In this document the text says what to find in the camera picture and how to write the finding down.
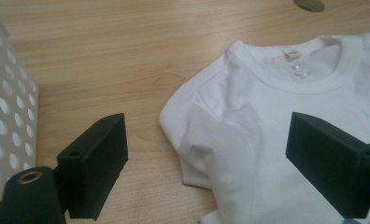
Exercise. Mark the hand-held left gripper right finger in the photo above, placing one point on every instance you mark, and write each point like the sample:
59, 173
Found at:
332, 161

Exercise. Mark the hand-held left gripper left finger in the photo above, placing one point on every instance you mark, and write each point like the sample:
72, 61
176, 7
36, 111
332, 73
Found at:
94, 161

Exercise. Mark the white printed t-shirt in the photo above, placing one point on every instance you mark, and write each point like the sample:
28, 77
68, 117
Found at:
251, 130

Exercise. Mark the white perforated plastic basket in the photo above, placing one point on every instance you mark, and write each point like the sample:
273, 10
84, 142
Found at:
8, 109

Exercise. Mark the grey round table grommet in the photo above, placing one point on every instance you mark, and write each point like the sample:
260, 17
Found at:
309, 4

